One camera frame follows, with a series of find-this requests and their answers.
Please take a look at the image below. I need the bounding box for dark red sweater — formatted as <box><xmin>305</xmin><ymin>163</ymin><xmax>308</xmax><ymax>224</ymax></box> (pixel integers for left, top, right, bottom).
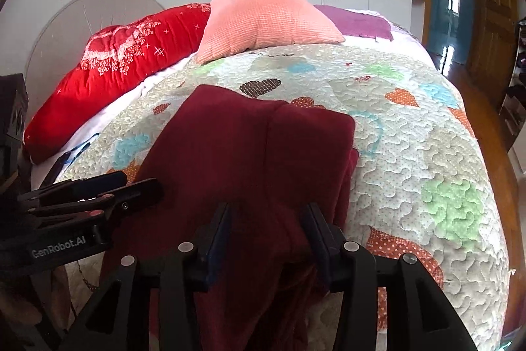
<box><xmin>102</xmin><ymin>85</ymin><xmax>358</xmax><ymax>350</ymax></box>

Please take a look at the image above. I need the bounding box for black smartphone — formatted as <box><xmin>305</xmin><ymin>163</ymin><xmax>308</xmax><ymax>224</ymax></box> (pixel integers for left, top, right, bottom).
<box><xmin>40</xmin><ymin>151</ymin><xmax>71</xmax><ymax>188</ymax></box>

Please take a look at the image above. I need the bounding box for patchwork heart quilt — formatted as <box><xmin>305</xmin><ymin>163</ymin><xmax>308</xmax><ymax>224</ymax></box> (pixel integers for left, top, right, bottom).
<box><xmin>61</xmin><ymin>38</ymin><xmax>510</xmax><ymax>350</ymax></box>

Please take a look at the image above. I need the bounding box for red floral comforter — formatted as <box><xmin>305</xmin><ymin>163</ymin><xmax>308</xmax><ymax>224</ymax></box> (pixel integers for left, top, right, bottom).
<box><xmin>24</xmin><ymin>3</ymin><xmax>211</xmax><ymax>165</ymax></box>

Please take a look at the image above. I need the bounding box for white round headboard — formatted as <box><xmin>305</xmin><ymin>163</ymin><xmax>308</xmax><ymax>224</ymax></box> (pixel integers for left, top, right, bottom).
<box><xmin>25</xmin><ymin>0</ymin><xmax>163</xmax><ymax>117</ymax></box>

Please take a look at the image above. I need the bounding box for cluttered shelf rack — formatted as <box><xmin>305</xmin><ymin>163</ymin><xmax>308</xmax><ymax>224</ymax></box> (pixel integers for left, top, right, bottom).
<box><xmin>498</xmin><ymin>18</ymin><xmax>525</xmax><ymax>151</ymax></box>

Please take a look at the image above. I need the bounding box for purple blanket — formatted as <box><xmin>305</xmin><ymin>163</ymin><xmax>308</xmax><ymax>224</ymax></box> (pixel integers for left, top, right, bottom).
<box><xmin>315</xmin><ymin>4</ymin><xmax>393</xmax><ymax>41</ymax></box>

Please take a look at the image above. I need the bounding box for blue lanyard strap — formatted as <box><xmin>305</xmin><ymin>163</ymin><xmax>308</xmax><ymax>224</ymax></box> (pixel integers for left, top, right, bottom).
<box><xmin>60</xmin><ymin>131</ymin><xmax>102</xmax><ymax>167</ymax></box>

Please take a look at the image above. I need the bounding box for pink corduroy pillow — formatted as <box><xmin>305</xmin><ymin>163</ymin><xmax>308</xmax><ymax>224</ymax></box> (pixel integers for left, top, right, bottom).
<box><xmin>194</xmin><ymin>0</ymin><xmax>344</xmax><ymax>65</ymax></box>

